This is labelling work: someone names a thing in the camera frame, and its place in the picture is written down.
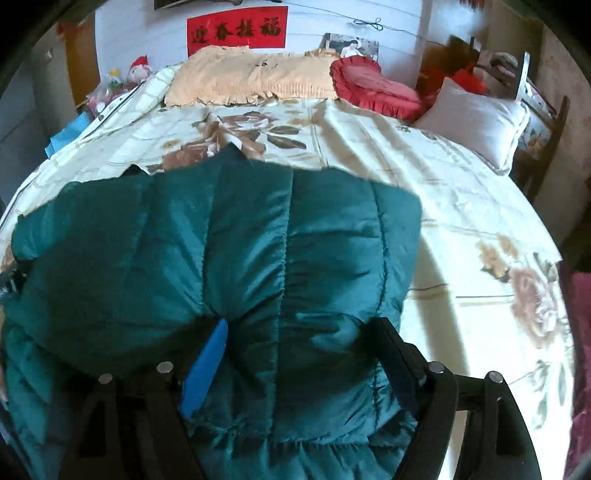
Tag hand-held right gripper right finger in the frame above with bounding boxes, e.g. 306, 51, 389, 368
369, 318, 542, 480

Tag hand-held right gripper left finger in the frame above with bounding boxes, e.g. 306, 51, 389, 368
58, 318, 230, 480

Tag dark green quilted jacket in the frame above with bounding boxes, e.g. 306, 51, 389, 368
0, 143, 423, 480

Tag floral cream bed sheet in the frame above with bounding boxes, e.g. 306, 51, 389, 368
0, 62, 578, 480

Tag maroon cloth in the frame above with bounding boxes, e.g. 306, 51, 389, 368
561, 263, 591, 476

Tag white pillow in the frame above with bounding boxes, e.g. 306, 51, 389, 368
412, 77, 531, 176

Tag wooden chair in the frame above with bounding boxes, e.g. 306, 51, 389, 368
475, 51, 571, 204

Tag blue cloth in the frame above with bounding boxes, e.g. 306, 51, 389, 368
46, 113, 90, 158

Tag red heart-shaped cushion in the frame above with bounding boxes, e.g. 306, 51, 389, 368
329, 56, 426, 123

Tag red garment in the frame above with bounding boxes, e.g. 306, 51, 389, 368
418, 37, 488, 97

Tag peach frilled pillow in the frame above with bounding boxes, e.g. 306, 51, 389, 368
164, 46, 342, 107

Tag santa doll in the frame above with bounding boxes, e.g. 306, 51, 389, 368
128, 55, 153, 84

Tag grey cabinet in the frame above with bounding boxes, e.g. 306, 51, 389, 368
0, 46, 79, 185

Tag wall photo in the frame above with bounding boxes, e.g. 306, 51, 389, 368
321, 32, 380, 63

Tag red wall banner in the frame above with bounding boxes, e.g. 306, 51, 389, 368
186, 6, 289, 58

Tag dark wall cable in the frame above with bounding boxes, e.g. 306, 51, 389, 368
286, 4, 426, 35

